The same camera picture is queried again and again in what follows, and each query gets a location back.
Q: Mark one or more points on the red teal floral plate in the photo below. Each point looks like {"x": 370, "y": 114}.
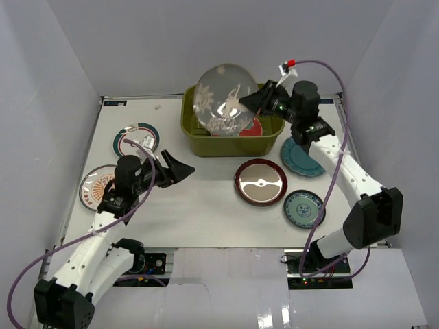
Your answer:
{"x": 252, "y": 130}

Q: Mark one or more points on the olive green plastic bin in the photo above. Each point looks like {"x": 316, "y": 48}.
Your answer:
{"x": 203, "y": 144}

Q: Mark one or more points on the dark red rimmed plate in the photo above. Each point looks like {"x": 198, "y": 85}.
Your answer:
{"x": 260, "y": 182}

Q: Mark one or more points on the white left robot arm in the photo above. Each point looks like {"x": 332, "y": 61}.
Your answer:
{"x": 69, "y": 298}

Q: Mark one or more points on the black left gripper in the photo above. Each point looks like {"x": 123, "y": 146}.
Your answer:
{"x": 165, "y": 170}

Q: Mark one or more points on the orange sunburst plate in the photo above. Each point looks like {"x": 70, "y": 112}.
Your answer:
{"x": 93, "y": 186}

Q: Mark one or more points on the small blue white plate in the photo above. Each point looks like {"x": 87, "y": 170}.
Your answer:
{"x": 301, "y": 208}

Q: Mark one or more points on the white plate teal rim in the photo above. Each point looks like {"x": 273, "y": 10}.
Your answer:
{"x": 144, "y": 134}

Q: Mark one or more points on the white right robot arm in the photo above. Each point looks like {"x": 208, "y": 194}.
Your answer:
{"x": 376, "y": 211}

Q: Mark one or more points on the teal scalloped plate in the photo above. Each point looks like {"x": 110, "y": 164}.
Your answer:
{"x": 298, "y": 161}

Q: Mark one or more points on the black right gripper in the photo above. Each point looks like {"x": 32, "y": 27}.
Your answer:
{"x": 260, "y": 100}

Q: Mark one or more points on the grey reindeer plate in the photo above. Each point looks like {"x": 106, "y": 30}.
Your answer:
{"x": 216, "y": 99}

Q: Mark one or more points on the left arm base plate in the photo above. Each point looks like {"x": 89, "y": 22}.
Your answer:
{"x": 148, "y": 271}

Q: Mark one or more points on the left blue table label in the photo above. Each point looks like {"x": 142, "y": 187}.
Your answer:
{"x": 114, "y": 103}

